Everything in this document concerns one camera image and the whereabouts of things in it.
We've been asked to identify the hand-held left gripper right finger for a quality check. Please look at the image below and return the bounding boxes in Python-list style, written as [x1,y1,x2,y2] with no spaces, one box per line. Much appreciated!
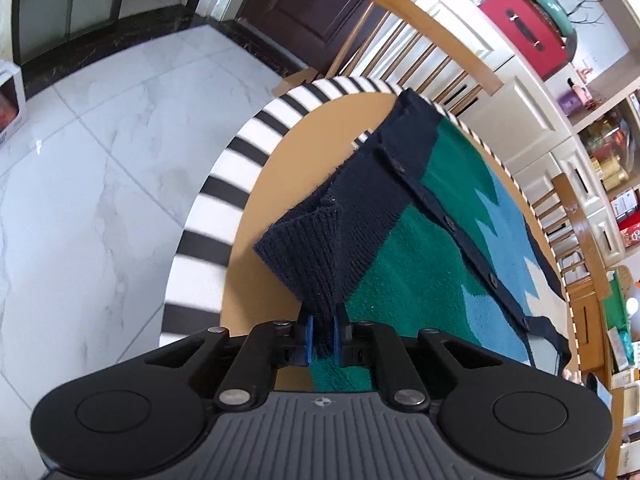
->
[332,307,502,414]

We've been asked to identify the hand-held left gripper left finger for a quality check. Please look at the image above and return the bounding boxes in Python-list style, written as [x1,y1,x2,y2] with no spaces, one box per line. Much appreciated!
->
[144,309,315,412]

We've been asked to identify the navy green blue knit cardigan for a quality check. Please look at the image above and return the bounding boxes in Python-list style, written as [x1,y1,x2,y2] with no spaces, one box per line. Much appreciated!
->
[253,88,573,394]

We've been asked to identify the brown striped-edge round tablecloth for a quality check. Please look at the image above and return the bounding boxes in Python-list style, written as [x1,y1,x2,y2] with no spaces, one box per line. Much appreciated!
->
[159,76,581,396]

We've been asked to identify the wooden slatted chair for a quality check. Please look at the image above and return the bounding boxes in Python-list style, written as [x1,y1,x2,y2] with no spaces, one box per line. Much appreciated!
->
[530,172,623,388]
[327,0,504,117]

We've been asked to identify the green board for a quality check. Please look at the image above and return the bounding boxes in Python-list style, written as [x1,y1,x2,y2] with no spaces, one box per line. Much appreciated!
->
[600,267,632,343]

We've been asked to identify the white sideboard cabinet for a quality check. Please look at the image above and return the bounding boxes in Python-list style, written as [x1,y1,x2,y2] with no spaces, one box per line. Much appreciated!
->
[406,0,627,272]

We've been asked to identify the white shelf with jars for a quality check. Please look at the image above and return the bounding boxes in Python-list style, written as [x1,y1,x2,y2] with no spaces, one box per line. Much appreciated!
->
[565,75,640,261]

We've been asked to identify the small purple box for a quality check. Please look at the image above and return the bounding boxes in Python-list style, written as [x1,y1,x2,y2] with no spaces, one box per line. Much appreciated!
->
[557,87,584,114]

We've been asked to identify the dark wooden door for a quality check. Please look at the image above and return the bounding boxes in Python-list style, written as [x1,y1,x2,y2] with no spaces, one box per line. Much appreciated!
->
[237,0,418,69]

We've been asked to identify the white cardboard box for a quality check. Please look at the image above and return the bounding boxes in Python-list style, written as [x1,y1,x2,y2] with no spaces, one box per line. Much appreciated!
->
[0,60,27,147]

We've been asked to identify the teal ceramic bowl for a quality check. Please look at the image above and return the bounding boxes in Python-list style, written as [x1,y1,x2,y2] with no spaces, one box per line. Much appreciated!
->
[522,0,579,54]

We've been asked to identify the black-framed glass sliding door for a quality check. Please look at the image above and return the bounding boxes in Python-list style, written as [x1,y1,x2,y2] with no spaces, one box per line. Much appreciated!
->
[10,0,202,67]

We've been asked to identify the red box with black handle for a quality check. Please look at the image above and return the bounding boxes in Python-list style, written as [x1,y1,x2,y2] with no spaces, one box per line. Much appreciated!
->
[478,0,571,81]

